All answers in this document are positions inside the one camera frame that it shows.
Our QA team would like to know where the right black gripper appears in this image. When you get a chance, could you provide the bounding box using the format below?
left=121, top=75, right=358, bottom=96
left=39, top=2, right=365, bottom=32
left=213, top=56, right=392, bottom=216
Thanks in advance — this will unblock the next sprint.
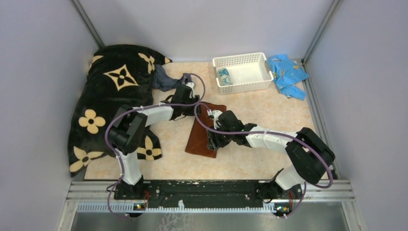
left=206, top=122, right=234, bottom=150

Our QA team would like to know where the brown towel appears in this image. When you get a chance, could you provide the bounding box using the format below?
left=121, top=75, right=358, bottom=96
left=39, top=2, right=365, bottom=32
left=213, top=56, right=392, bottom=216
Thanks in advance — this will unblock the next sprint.
left=185, top=105, right=217, bottom=158

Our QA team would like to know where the teal rabbit pattern towel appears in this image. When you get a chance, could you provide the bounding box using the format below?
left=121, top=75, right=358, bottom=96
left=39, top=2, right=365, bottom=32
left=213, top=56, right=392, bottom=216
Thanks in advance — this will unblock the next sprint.
left=217, top=67, right=233, bottom=86

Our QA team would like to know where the white plastic basket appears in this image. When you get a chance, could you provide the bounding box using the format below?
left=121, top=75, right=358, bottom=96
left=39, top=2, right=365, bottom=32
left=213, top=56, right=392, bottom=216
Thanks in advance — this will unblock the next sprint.
left=212, top=52, right=273, bottom=95

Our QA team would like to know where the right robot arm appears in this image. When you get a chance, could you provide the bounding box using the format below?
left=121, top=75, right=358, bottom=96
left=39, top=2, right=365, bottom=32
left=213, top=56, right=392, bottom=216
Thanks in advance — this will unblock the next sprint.
left=207, top=110, right=335, bottom=200

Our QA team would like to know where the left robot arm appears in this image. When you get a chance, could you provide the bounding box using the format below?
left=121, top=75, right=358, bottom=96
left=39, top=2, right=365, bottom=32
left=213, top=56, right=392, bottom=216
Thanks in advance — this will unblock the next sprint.
left=105, top=82, right=200, bottom=200

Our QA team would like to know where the grey blue towel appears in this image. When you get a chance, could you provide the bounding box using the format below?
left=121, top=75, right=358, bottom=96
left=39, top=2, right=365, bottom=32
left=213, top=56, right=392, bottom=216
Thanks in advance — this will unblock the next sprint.
left=152, top=64, right=193, bottom=92

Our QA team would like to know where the black blanket with tan flowers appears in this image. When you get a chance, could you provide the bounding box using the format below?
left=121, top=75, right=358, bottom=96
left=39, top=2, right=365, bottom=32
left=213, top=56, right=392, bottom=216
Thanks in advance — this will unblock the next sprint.
left=67, top=44, right=172, bottom=178

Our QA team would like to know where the light blue cloth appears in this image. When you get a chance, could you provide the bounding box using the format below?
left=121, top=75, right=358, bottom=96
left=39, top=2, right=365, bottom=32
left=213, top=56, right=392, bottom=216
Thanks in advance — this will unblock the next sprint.
left=267, top=54, right=309, bottom=101

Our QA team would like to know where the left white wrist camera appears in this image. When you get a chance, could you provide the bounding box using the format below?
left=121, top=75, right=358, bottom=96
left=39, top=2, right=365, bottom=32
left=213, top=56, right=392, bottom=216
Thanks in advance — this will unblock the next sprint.
left=185, top=82, right=196, bottom=98

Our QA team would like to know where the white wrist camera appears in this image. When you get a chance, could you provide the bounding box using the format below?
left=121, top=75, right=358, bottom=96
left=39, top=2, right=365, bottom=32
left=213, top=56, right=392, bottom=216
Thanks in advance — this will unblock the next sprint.
left=185, top=82, right=196, bottom=98
left=207, top=109, right=223, bottom=122

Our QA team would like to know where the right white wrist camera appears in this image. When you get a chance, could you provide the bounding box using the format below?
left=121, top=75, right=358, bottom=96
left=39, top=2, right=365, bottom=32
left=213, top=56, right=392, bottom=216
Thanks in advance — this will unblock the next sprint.
left=207, top=109, right=223, bottom=122

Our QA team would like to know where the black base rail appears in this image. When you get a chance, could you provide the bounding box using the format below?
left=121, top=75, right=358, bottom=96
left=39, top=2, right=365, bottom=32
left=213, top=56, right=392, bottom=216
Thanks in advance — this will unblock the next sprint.
left=114, top=180, right=302, bottom=209

